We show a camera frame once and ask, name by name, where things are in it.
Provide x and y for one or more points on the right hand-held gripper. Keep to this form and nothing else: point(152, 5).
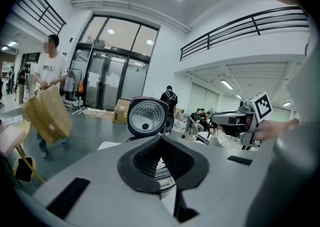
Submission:
point(250, 118)

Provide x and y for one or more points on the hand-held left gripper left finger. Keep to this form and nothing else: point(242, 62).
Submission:
point(138, 166)

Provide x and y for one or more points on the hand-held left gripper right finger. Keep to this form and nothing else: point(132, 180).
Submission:
point(186, 168)

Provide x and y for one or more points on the dark red rice cooker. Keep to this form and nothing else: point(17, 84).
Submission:
point(147, 117)

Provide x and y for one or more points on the person's right hand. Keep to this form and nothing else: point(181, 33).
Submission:
point(268, 129)

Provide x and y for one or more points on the fluorescent tube light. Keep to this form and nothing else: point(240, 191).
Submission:
point(227, 84)
point(238, 96)
point(287, 104)
point(11, 43)

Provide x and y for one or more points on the white buckets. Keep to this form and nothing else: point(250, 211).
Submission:
point(179, 124)

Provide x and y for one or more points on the small cardboard box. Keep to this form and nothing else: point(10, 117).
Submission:
point(121, 114)

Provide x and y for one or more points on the person's white shirt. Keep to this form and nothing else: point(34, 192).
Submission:
point(295, 171)

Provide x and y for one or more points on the black balcony railing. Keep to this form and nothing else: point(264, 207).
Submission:
point(40, 8)
point(245, 31)

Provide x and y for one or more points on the black framed glass door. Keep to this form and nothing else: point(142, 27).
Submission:
point(112, 71)

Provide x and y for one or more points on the large carried cardboard box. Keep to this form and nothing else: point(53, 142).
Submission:
point(47, 118)

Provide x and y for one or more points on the clothes rack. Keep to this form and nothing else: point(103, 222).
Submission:
point(72, 83)

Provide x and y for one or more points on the yellow stand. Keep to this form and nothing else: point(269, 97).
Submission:
point(26, 157)

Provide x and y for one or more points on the black cloth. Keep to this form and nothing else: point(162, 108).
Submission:
point(23, 169)

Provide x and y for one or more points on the pink board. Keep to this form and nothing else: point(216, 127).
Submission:
point(11, 138)

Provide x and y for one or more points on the white ceiling pipe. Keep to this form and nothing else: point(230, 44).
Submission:
point(130, 6)

